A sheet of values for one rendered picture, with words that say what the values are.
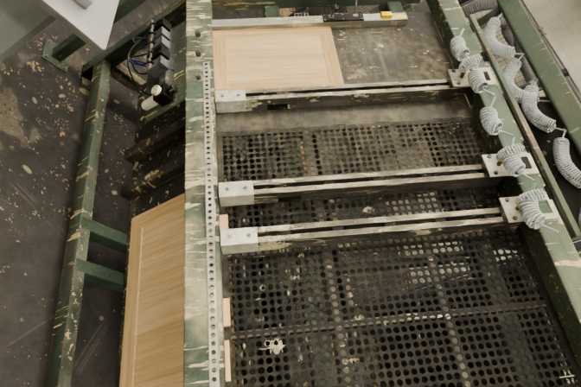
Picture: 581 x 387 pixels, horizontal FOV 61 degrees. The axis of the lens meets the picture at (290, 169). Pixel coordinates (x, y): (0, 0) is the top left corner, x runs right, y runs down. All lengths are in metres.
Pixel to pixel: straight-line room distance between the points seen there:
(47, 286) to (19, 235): 0.24
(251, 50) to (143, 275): 1.11
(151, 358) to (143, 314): 0.19
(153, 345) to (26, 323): 0.52
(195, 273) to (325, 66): 1.11
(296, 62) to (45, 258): 1.40
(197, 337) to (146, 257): 0.73
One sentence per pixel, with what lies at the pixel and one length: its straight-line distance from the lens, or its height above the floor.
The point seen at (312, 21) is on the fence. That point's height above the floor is 1.29.
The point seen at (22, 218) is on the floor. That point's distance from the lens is 2.40.
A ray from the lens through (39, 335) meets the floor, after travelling 2.30.
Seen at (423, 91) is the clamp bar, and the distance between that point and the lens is 2.19.
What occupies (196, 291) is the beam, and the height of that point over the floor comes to 0.84.
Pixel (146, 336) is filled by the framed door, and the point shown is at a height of 0.38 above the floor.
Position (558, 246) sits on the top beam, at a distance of 1.92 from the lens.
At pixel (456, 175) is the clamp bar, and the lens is 1.95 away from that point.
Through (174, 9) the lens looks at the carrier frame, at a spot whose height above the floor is 0.70.
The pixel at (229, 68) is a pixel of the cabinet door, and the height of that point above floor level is 0.95.
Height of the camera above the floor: 1.87
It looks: 23 degrees down
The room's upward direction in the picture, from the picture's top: 65 degrees clockwise
